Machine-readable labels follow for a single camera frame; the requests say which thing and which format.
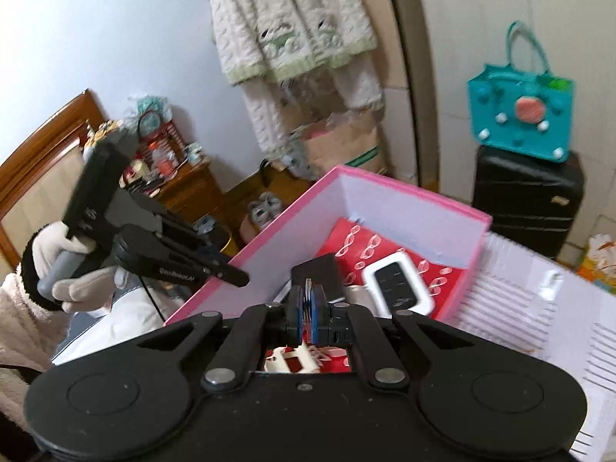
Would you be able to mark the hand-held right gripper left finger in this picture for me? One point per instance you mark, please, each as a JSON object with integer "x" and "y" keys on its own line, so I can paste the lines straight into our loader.
{"x": 296, "y": 313}

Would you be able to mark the black suitcase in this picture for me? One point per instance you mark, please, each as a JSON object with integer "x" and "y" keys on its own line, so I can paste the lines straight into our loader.
{"x": 524, "y": 202}

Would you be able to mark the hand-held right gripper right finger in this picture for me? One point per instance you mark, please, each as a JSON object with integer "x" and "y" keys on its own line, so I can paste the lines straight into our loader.
{"x": 320, "y": 313}

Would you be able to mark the black box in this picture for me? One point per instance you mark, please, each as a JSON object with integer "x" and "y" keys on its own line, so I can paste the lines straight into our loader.
{"x": 320, "y": 269}

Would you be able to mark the wooden bed headboard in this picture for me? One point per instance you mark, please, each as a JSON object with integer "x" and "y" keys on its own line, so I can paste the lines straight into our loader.
{"x": 29, "y": 173}

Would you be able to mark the cream folding phone stand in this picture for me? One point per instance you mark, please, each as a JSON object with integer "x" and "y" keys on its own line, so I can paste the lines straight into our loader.
{"x": 288, "y": 361}

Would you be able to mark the beige wooden board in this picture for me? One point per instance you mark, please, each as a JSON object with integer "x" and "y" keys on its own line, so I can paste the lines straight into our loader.
{"x": 399, "y": 130}

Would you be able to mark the grey white sneaker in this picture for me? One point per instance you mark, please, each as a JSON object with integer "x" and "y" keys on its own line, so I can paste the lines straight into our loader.
{"x": 272, "y": 204}
{"x": 257, "y": 212}

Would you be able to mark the red patterned box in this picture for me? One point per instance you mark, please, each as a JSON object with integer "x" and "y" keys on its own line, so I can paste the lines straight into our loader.
{"x": 447, "y": 293}

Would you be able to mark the person's left hand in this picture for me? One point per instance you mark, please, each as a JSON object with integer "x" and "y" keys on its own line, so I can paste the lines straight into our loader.
{"x": 48, "y": 245}

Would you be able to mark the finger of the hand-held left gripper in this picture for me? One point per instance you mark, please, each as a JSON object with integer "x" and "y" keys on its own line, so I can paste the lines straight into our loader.
{"x": 192, "y": 269}
{"x": 197, "y": 243}

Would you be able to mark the pile of small bedside things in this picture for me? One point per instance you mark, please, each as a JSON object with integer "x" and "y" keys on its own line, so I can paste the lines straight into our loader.
{"x": 154, "y": 154}

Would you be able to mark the teal felt handbag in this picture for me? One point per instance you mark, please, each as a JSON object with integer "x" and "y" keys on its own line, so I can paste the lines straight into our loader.
{"x": 491, "y": 106}

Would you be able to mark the cream fluffy robe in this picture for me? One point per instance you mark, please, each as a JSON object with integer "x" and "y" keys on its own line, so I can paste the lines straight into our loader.
{"x": 288, "y": 9}

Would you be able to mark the wooden nightstand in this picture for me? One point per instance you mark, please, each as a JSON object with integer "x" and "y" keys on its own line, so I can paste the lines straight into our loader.
{"x": 192, "y": 197}

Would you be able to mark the pink cardboard box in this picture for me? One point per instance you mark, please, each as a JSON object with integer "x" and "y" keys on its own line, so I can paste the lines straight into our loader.
{"x": 385, "y": 211}

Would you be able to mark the person's left forearm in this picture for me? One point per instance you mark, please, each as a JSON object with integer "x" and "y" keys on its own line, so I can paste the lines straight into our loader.
{"x": 19, "y": 327}

